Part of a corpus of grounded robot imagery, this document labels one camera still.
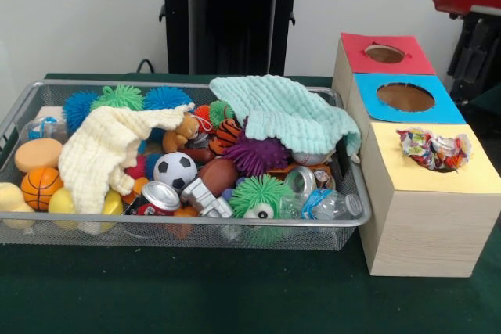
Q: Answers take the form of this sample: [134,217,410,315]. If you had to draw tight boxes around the multicoloured knotted rag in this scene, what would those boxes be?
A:
[397,126,474,173]

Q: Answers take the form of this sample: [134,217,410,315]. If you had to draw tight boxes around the mint green knitted cloth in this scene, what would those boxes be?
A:
[209,75,363,157]

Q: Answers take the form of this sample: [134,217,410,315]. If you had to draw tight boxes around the cream knitted cloth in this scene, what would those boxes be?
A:
[59,103,196,214]

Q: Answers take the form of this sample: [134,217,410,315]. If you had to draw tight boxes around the clear shallow bin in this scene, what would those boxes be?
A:
[0,78,375,251]

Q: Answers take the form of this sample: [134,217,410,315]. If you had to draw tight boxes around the white baseball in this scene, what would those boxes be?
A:
[292,149,336,167]

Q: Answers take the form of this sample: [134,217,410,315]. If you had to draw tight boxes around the crushed plastic water bottle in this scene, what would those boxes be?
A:
[301,189,364,222]

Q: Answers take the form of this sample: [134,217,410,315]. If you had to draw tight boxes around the purple spiky ball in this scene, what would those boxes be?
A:
[224,133,290,178]

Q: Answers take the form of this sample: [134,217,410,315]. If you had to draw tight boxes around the green spiky ball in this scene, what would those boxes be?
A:
[229,175,292,245]

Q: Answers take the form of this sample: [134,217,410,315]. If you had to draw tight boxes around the large blue spiky ball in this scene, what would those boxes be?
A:
[143,86,195,112]

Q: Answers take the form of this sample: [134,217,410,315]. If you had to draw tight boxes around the small soccer ball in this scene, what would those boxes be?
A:
[153,152,199,192]

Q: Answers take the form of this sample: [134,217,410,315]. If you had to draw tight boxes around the green fuzzy monster toy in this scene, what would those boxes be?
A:
[92,84,146,110]

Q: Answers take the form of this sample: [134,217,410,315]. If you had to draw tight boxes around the dark green table cloth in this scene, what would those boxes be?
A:
[0,72,501,334]

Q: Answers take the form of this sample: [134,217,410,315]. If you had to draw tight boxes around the plain yellow ball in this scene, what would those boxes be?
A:
[49,187,81,214]

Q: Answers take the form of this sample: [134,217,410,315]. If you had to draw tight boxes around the pale orange round sponge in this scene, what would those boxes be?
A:
[14,138,63,174]

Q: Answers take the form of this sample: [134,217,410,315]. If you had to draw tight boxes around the small orange basketball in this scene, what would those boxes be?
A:
[20,167,64,211]

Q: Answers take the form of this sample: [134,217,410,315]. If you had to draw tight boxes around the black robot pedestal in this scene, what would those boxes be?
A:
[151,0,315,77]

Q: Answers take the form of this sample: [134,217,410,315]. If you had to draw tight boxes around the black cable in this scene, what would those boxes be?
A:
[136,58,157,75]

